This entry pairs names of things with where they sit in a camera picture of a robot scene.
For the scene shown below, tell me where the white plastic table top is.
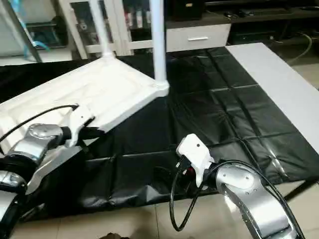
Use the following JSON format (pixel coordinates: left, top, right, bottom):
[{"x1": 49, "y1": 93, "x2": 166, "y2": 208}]
[{"x1": 0, "y1": 54, "x2": 170, "y2": 192}]

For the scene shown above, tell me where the white plastic table leg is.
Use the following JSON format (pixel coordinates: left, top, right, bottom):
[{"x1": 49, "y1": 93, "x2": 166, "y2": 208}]
[
  {"x1": 89, "y1": 0, "x2": 116, "y2": 59},
  {"x1": 149, "y1": 0, "x2": 170, "y2": 96}
]

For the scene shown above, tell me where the black work mat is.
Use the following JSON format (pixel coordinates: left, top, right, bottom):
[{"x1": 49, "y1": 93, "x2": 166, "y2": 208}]
[{"x1": 0, "y1": 46, "x2": 319, "y2": 219}]

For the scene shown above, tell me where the teal plastic object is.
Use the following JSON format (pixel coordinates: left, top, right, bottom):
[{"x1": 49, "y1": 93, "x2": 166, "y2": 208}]
[{"x1": 22, "y1": 35, "x2": 50, "y2": 53}]

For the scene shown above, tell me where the white glass door cabinet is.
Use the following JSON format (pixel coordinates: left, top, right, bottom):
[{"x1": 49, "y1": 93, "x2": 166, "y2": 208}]
[{"x1": 57, "y1": 0, "x2": 167, "y2": 59}]

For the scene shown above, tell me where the black metal bench leg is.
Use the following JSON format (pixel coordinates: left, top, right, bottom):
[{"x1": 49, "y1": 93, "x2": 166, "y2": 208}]
[{"x1": 284, "y1": 180, "x2": 319, "y2": 201}]

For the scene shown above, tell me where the grey metal pole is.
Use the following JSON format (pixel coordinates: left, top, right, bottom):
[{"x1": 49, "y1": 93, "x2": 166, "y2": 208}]
[{"x1": 2, "y1": 0, "x2": 43, "y2": 63}]

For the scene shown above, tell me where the white flat board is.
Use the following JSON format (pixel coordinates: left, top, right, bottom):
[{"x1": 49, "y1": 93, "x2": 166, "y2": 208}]
[{"x1": 225, "y1": 42, "x2": 319, "y2": 152}]

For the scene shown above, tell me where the white drawer unit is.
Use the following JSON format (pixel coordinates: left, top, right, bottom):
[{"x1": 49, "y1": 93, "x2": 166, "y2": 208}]
[{"x1": 165, "y1": 24, "x2": 232, "y2": 52}]

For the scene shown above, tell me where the black equipment case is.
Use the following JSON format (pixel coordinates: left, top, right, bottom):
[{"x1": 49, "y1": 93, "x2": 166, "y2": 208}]
[{"x1": 169, "y1": 0, "x2": 204, "y2": 21}]

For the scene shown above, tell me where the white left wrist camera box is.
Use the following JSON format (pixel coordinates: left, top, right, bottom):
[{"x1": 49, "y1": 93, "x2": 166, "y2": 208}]
[{"x1": 66, "y1": 105, "x2": 95, "y2": 147}]

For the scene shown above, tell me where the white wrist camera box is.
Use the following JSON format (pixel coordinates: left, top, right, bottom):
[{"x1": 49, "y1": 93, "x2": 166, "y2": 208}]
[
  {"x1": 176, "y1": 133, "x2": 215, "y2": 188},
  {"x1": 66, "y1": 105, "x2": 95, "y2": 147}
]

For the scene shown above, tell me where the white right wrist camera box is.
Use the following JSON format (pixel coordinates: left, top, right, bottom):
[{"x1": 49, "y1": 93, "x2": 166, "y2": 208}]
[{"x1": 176, "y1": 133, "x2": 215, "y2": 188}]

